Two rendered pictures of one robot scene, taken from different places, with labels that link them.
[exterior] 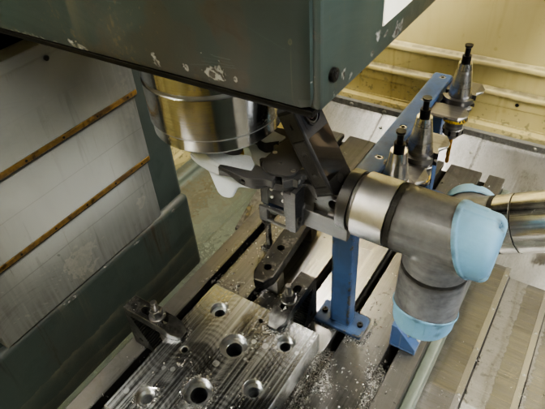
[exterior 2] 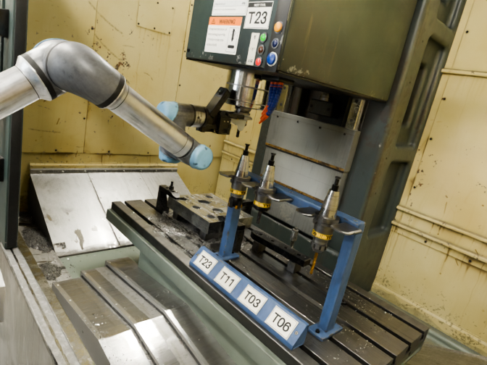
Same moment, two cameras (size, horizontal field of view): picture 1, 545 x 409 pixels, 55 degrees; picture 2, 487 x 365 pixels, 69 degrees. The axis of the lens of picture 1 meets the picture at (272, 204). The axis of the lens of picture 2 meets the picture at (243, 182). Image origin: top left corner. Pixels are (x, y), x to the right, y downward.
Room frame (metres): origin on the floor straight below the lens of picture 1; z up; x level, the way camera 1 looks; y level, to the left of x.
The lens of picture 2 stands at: (0.82, -1.27, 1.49)
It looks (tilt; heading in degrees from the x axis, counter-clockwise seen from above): 14 degrees down; 99
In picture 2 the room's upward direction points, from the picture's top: 12 degrees clockwise
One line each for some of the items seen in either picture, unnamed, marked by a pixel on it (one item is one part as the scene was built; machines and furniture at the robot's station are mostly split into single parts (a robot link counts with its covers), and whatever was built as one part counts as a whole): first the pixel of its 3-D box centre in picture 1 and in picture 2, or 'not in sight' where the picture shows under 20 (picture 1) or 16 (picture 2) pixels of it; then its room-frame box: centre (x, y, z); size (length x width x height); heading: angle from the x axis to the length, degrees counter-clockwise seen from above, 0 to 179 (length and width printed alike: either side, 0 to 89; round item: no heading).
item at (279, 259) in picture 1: (288, 248); (277, 251); (0.80, -0.03, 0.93); 0.26 x 0.05 x 0.06; 150
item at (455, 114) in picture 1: (449, 112); (309, 211); (0.86, -0.36, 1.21); 0.07 x 0.05 x 0.01; 55
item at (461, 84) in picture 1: (462, 78); (330, 203); (0.91, -0.39, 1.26); 0.04 x 0.04 x 0.07
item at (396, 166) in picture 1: (396, 168); (243, 165); (0.64, -0.20, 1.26); 0.04 x 0.04 x 0.07
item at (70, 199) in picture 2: not in sight; (137, 208); (0.01, 0.44, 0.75); 0.89 x 0.67 x 0.26; 55
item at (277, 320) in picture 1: (291, 308); (229, 227); (0.60, -0.02, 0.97); 0.13 x 0.03 x 0.15; 145
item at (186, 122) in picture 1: (212, 72); (246, 90); (0.55, 0.06, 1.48); 0.16 x 0.16 x 0.12
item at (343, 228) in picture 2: (466, 88); (344, 229); (0.95, -0.42, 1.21); 0.07 x 0.05 x 0.01; 55
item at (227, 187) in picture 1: (223, 177); not in sight; (0.51, 0.06, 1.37); 0.09 x 0.03 x 0.06; 70
